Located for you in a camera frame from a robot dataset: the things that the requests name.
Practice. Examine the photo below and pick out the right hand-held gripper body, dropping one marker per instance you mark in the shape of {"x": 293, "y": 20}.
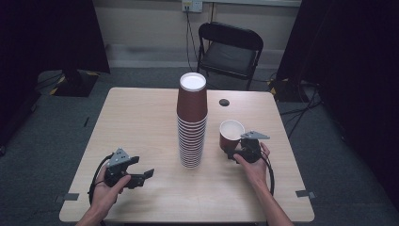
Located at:
{"x": 252, "y": 152}

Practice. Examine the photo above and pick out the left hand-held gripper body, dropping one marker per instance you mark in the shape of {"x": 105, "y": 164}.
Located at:
{"x": 118, "y": 160}

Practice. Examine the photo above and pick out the brown paper cup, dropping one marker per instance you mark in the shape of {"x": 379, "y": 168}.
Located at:
{"x": 228, "y": 142}

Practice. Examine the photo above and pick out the stack of brown paper cups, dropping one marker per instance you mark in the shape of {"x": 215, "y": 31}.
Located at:
{"x": 192, "y": 106}

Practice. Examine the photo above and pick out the person's right hand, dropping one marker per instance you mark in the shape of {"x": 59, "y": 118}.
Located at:
{"x": 258, "y": 172}

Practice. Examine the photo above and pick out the person's left hand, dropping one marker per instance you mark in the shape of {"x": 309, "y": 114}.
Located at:
{"x": 105, "y": 197}

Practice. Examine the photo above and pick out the black round table grommet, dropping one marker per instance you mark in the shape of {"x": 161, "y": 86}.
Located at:
{"x": 224, "y": 102}

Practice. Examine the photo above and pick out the small black stick on floor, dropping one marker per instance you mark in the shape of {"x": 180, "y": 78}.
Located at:
{"x": 86, "y": 121}

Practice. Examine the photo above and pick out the grey tape strip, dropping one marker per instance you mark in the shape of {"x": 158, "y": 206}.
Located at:
{"x": 70, "y": 196}
{"x": 304, "y": 193}

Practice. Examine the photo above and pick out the black stand base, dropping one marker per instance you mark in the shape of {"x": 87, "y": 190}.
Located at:
{"x": 75, "y": 83}
{"x": 287, "y": 91}

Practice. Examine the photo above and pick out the black folding chair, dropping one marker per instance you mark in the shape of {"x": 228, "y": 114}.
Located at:
{"x": 230, "y": 53}

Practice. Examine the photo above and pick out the black curtain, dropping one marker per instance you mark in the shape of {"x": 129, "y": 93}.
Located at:
{"x": 47, "y": 37}
{"x": 351, "y": 62}

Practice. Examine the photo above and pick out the white wall socket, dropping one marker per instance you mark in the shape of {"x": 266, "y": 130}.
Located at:
{"x": 192, "y": 5}

